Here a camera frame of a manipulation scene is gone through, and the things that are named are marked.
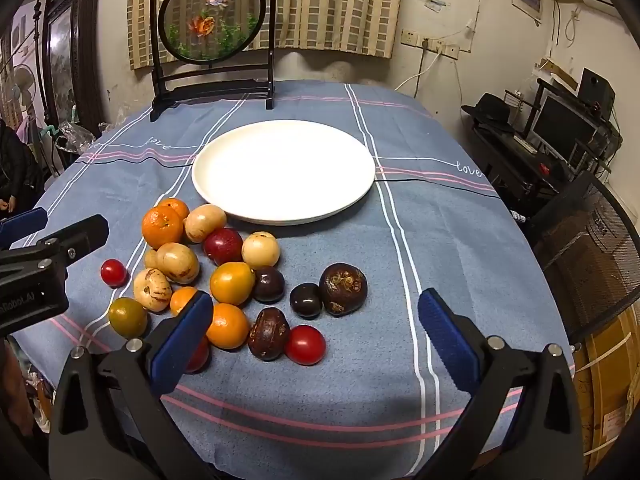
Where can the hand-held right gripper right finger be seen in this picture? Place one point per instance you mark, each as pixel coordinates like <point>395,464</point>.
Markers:
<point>447,345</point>

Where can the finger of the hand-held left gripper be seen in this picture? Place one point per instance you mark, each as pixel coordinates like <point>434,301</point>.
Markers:
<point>22,225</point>
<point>80,235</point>

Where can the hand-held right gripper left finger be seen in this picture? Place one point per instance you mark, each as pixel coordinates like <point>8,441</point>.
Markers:
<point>182,340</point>

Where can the red cherry tomato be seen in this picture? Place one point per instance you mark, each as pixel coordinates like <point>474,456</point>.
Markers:
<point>114,273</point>
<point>200,357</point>

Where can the tan fruit with stem scar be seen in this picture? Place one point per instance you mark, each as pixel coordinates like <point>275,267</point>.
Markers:
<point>152,289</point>

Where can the green-yellow tomato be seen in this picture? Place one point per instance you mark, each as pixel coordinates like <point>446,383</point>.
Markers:
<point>128,317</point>

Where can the brown water chestnut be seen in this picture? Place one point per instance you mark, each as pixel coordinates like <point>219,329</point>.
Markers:
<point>268,334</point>

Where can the small orange mandarin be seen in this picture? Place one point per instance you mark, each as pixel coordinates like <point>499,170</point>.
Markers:
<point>176,206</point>

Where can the large dark water chestnut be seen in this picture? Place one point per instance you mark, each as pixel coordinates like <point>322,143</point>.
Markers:
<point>343,289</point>

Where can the small dark purple fruit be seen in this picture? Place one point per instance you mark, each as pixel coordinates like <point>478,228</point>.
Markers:
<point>305,300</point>

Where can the white round plate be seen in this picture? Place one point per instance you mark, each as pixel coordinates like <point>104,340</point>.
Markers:
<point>280,170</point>

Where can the small tan fruit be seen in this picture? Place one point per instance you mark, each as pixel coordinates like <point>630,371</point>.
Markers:
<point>150,258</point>

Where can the yellow-orange tomato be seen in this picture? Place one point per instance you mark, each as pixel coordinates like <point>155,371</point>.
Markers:
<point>232,283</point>

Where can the tan spotted oval fruit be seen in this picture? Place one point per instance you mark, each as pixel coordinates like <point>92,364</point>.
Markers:
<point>177,262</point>

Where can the large orange mandarin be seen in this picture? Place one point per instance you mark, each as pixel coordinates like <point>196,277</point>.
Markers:
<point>162,226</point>

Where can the blue striped tablecloth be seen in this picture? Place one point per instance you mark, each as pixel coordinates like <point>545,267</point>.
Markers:
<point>475,260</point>

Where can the clear plastic bag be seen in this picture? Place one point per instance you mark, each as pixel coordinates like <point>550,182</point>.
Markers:
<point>75,135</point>

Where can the dark purple plum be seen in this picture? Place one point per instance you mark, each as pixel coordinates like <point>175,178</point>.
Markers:
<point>268,284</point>

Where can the red plum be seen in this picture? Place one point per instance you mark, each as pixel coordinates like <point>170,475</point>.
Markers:
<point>223,246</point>

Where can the tan round fruit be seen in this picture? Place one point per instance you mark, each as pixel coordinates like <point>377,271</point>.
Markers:
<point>260,249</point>

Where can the standing fan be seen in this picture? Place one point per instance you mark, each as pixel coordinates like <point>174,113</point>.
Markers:
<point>20,90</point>

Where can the cardboard box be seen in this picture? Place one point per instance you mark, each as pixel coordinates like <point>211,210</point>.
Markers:
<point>605,385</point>

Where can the black mesh chair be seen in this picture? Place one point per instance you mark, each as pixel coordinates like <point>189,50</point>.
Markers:
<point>585,230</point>

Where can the dark wood framed cabinet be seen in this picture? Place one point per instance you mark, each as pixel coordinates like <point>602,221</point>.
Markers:
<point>67,50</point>

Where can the black computer desk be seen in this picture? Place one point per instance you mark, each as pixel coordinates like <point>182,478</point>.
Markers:
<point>515,165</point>

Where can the black hat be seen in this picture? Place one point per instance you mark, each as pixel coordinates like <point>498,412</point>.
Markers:
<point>487,107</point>

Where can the computer monitor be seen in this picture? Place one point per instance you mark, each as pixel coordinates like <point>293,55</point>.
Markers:
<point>560,127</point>

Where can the round embroidered screen black stand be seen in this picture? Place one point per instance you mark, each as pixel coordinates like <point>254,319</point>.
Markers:
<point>212,10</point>

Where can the black speaker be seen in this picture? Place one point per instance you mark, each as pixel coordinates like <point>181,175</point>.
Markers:
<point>595,87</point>

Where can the white outlet strip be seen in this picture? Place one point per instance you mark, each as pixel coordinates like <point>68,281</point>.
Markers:
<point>440,47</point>

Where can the beige checked curtain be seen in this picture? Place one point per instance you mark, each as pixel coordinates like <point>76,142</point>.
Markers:
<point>340,5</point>

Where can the white wall outlet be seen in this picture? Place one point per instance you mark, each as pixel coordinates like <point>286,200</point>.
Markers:
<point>411,37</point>

